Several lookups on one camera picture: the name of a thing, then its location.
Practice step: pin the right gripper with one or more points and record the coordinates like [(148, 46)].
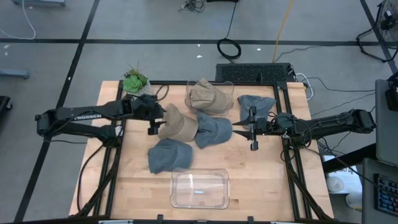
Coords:
[(262, 127)]

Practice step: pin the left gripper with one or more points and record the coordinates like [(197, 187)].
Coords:
[(147, 109)]

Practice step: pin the tan baseball cap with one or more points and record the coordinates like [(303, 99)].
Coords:
[(206, 96), (180, 124)]

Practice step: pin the blue-grey baseball cap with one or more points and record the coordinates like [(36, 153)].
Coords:
[(214, 130), (169, 155), (261, 104)]

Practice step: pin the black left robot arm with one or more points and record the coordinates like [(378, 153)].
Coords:
[(87, 113)]

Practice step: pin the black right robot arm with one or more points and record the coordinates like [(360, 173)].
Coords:
[(329, 123)]

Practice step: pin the clear plastic bin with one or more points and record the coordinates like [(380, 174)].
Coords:
[(199, 189), (231, 96)]

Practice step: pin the succulent in white pot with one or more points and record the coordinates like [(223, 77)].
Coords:
[(133, 83)]

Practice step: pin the black perforated computer case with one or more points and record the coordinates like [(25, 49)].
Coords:
[(255, 73)]

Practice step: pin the small black clamp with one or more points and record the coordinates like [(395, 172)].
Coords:
[(160, 218), (250, 219)]

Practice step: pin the white paper roll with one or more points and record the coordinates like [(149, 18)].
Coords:
[(335, 184), (354, 200)]

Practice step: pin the black floor beam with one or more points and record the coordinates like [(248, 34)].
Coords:
[(348, 158)]

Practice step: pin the grey cabinet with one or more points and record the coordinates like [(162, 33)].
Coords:
[(368, 193)]

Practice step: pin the grey desk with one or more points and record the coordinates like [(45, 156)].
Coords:
[(387, 130)]

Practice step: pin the black desk device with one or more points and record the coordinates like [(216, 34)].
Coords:
[(392, 96)]

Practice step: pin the grey metal floor bar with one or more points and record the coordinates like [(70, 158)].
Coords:
[(14, 74)]

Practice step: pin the black rounded object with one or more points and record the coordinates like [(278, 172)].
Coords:
[(4, 105)]

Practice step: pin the black keypad console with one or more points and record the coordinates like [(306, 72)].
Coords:
[(387, 194)]

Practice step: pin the grey furniture base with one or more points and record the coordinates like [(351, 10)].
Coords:
[(38, 2)]

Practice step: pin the black standing fan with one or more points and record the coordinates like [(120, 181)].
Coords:
[(388, 15)]

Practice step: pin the black aluminium table frame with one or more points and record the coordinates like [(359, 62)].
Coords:
[(177, 83)]

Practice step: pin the silver bracket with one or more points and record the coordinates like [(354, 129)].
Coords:
[(115, 221), (281, 222)]

